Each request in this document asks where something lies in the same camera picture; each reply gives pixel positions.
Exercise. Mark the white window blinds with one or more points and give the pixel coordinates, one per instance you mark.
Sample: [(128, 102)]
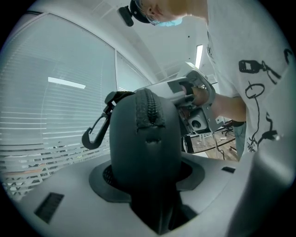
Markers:
[(57, 104)]

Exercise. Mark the grey trousers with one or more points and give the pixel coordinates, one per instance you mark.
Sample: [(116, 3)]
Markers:
[(239, 139)]

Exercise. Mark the black plastic snap hook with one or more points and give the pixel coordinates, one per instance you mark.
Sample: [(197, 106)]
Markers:
[(97, 132)]

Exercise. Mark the black office chair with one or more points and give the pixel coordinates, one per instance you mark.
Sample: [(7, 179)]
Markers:
[(227, 127)]

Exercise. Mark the person's head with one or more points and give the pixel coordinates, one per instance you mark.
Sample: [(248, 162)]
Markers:
[(162, 9)]

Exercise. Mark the white printed t-shirt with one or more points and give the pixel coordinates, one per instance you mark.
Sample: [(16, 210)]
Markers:
[(249, 76)]

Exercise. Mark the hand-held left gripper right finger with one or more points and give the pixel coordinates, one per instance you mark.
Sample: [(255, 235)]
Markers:
[(215, 180)]

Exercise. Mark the long ceiling light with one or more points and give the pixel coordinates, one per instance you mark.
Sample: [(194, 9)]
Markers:
[(199, 56)]

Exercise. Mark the black zippered glasses case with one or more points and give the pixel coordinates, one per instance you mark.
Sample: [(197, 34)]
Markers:
[(143, 157)]

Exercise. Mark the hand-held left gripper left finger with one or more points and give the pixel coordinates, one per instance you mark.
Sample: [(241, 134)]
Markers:
[(76, 185)]

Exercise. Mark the blue face mask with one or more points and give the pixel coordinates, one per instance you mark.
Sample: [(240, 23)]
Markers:
[(170, 23)]

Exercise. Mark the person's right hand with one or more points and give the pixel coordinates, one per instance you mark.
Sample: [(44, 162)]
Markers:
[(199, 95)]

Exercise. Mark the black head camera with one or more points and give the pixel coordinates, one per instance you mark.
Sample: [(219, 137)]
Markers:
[(126, 16)]

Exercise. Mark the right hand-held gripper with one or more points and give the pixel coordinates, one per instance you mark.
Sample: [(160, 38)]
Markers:
[(208, 111)]

